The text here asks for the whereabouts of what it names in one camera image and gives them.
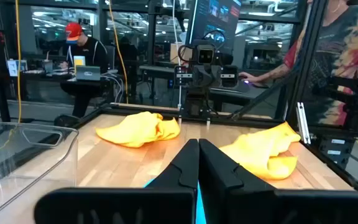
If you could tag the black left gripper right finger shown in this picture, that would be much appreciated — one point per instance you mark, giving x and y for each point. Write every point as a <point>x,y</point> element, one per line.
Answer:
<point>259,208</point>

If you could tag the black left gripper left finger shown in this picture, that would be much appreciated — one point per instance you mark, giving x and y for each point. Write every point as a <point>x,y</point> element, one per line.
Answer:
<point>120,205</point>

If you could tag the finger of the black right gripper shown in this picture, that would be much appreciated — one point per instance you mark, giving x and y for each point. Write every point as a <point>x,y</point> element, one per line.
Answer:
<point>182,76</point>
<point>229,76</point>

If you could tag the orange microfiber towel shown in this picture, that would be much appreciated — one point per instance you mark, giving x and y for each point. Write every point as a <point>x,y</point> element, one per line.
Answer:
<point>253,152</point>
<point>135,130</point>

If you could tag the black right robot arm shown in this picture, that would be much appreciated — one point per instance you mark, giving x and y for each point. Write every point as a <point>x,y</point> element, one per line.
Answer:
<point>197,104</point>

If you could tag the computer mouse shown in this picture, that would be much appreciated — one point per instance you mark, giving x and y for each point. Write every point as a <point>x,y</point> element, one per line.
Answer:
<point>246,81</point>

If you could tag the black desk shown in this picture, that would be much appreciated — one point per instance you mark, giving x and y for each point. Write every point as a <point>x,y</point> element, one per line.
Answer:
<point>238,93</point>

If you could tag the dark display panel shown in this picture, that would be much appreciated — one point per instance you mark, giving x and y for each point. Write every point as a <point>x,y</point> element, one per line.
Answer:
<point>216,18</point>

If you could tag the grey laptop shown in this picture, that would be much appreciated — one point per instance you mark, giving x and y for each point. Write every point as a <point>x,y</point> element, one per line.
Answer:
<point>88,73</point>

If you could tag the black control box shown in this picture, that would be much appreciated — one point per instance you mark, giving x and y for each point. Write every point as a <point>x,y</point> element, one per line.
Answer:
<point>337,152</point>

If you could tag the person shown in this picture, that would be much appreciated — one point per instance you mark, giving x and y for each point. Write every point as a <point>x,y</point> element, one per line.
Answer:
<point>89,53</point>
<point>346,46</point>

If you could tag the clear plastic bin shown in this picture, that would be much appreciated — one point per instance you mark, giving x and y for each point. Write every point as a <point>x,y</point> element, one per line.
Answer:
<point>26,174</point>

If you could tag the small white monitor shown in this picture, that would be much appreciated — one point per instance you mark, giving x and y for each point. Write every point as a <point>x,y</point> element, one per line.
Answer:
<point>15,68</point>

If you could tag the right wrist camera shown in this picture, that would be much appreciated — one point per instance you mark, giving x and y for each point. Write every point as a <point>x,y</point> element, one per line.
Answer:
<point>205,56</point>

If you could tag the white metal bracket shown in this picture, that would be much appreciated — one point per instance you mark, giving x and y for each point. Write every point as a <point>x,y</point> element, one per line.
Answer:
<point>303,124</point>

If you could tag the black post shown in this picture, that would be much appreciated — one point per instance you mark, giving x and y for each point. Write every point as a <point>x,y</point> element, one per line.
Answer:
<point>2,77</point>

